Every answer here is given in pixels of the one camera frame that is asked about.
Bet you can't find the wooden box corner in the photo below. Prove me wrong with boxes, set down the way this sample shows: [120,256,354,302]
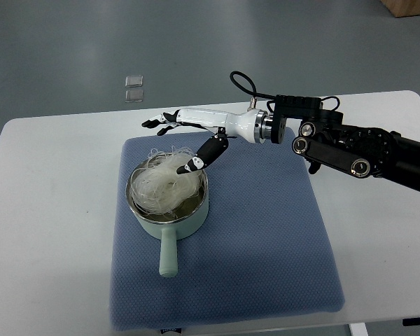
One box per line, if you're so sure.
[381,0,420,18]

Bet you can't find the blue quilted table mat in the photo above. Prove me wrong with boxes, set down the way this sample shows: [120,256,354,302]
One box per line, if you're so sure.
[110,129,344,330]

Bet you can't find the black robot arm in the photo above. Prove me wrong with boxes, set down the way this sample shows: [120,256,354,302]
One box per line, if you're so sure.
[256,95,420,192]

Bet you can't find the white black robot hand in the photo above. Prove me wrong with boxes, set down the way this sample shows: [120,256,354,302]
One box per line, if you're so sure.
[141,108,271,174]

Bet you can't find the mint green steel pot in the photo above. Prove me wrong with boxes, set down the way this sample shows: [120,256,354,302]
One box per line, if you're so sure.
[125,160,209,278]

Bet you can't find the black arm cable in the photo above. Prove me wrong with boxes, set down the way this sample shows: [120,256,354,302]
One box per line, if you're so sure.
[230,71,340,113]

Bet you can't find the white vermicelli noodle nest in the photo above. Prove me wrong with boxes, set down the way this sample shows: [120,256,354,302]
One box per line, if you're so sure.
[129,147,203,215]

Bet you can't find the upper clear floor tile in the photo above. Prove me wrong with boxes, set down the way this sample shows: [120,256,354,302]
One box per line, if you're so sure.
[125,75,144,88]

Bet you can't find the white table leg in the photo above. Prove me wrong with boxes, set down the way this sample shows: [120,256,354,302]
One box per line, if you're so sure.
[349,323,369,336]

